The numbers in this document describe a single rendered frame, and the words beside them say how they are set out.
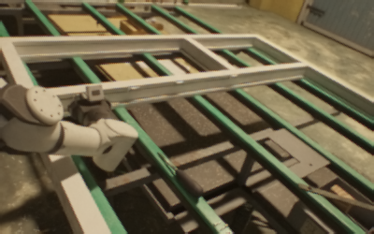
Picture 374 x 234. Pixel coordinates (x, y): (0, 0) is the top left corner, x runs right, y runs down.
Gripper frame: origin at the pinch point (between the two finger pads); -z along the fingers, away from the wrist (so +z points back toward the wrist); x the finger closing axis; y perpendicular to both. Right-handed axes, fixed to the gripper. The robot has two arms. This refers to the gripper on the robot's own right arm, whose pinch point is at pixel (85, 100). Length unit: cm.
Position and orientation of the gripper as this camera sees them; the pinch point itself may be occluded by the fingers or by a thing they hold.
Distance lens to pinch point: 100.5
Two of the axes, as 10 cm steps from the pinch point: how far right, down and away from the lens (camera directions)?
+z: 5.7, 5.4, -6.1
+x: -7.9, 1.7, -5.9
